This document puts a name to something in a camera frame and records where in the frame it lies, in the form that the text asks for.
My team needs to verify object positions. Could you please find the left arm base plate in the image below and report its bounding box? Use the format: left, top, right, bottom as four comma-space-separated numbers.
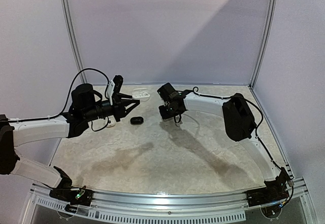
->
49, 184, 94, 206

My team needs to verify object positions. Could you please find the aluminium frame post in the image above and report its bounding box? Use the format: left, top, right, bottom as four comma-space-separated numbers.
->
61, 0, 84, 72
249, 0, 277, 90

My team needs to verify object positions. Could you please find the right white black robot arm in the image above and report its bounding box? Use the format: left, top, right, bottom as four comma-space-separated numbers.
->
157, 83, 294, 202

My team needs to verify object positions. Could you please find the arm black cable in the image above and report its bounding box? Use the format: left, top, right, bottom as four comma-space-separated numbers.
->
174, 86, 295, 184
0, 68, 120, 132

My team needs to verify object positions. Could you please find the small white case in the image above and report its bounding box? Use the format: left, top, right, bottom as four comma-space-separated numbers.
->
106, 121, 116, 128

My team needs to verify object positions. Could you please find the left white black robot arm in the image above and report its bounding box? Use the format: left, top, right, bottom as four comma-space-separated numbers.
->
1, 82, 140, 201

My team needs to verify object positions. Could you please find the left aluminium frame post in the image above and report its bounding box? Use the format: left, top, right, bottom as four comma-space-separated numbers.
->
61, 0, 84, 72

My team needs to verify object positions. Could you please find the right aluminium frame post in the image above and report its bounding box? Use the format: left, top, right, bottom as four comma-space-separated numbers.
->
249, 0, 277, 90

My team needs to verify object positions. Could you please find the white oval case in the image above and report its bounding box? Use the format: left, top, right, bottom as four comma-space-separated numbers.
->
132, 88, 150, 102

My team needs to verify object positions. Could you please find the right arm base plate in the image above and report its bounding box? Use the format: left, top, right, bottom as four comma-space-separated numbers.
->
245, 187, 289, 207

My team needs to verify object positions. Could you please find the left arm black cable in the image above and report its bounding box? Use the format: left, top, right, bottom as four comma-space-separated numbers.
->
0, 68, 120, 132

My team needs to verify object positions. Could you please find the black oval charging case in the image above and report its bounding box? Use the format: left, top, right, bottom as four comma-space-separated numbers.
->
130, 116, 144, 125

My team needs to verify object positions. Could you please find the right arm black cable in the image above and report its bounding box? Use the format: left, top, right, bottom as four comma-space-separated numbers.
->
174, 86, 295, 184

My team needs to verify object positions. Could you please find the aluminium front rail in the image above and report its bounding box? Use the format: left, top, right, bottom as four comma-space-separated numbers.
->
26, 177, 312, 212

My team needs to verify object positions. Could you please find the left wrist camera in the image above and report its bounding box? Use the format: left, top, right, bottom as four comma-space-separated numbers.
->
105, 75, 124, 105

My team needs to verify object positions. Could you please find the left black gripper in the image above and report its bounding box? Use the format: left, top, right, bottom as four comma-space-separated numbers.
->
83, 93, 139, 121

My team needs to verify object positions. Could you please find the white slotted cable duct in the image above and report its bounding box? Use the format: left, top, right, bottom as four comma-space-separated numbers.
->
30, 197, 247, 223

